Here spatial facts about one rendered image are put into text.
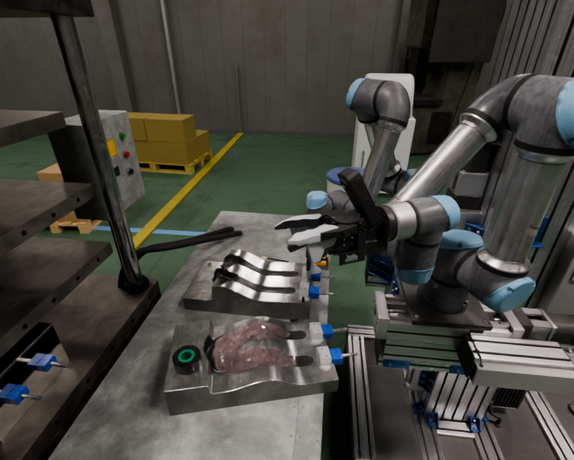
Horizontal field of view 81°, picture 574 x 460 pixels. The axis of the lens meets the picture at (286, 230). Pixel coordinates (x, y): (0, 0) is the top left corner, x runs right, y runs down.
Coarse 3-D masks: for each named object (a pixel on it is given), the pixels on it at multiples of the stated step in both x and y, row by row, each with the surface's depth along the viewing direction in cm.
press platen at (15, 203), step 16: (0, 192) 115; (16, 192) 115; (32, 192) 115; (48, 192) 115; (64, 192) 115; (80, 192) 117; (0, 208) 104; (16, 208) 104; (32, 208) 104; (48, 208) 104; (64, 208) 110; (0, 224) 95; (16, 224) 95; (32, 224) 98; (48, 224) 104; (0, 240) 89; (16, 240) 94; (0, 256) 90
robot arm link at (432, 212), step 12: (420, 204) 64; (432, 204) 64; (444, 204) 65; (456, 204) 66; (420, 216) 63; (432, 216) 64; (444, 216) 64; (456, 216) 65; (420, 228) 63; (432, 228) 65; (444, 228) 66; (420, 240) 67; (432, 240) 66
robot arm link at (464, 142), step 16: (512, 80) 70; (480, 96) 76; (496, 96) 71; (464, 112) 76; (480, 112) 73; (496, 112) 72; (464, 128) 75; (480, 128) 74; (496, 128) 73; (448, 144) 76; (464, 144) 75; (480, 144) 75; (432, 160) 78; (448, 160) 76; (464, 160) 76; (416, 176) 79; (432, 176) 77; (448, 176) 77; (400, 192) 80; (416, 192) 78; (432, 192) 77
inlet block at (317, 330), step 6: (312, 324) 117; (318, 324) 117; (312, 330) 114; (318, 330) 114; (324, 330) 116; (330, 330) 116; (336, 330) 118; (342, 330) 118; (312, 336) 114; (318, 336) 115; (324, 336) 116; (330, 336) 116
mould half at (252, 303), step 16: (256, 256) 149; (208, 272) 147; (240, 272) 136; (192, 288) 137; (208, 288) 137; (224, 288) 127; (240, 288) 129; (192, 304) 133; (208, 304) 132; (224, 304) 131; (240, 304) 130; (256, 304) 128; (272, 304) 127; (288, 304) 126; (304, 304) 125
